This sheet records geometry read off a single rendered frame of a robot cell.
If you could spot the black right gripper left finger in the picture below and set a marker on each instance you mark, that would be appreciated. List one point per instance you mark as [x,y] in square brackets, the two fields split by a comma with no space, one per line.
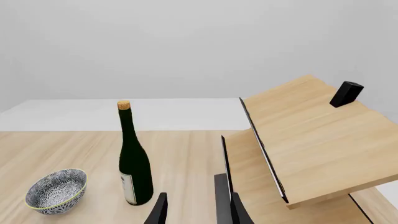
[159,213]

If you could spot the pale wooden cabinet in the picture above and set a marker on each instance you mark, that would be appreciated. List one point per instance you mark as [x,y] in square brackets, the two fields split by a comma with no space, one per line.
[317,144]

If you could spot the pale wooden drawer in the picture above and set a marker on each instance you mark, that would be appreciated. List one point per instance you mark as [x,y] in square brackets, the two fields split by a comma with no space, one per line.
[248,168]

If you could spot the small black block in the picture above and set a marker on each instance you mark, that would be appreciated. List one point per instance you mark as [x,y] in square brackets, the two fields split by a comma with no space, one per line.
[345,94]

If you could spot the dark green wine bottle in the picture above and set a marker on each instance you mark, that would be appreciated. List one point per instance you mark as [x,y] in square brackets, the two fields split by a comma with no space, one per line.
[134,163]

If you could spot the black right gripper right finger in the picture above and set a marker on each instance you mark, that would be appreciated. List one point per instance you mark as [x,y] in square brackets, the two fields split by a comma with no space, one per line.
[239,214]

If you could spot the patterned black and white bowl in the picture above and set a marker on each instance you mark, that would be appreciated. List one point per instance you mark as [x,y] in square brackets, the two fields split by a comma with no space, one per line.
[56,192]

